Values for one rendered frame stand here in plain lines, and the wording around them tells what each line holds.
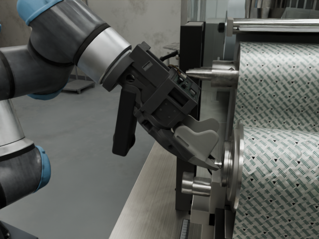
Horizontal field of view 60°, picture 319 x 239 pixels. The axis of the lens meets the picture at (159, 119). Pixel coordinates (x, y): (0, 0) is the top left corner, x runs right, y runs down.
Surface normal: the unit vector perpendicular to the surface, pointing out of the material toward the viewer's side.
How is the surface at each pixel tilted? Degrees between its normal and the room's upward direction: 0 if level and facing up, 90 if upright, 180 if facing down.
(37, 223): 0
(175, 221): 0
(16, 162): 72
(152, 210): 0
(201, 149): 90
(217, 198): 90
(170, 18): 90
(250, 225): 90
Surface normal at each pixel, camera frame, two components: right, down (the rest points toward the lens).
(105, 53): 0.12, 0.03
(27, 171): 0.73, -0.06
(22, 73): 0.76, 0.15
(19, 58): 0.59, -0.40
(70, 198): 0.00, -0.92
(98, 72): -0.31, 0.51
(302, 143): -0.07, -0.75
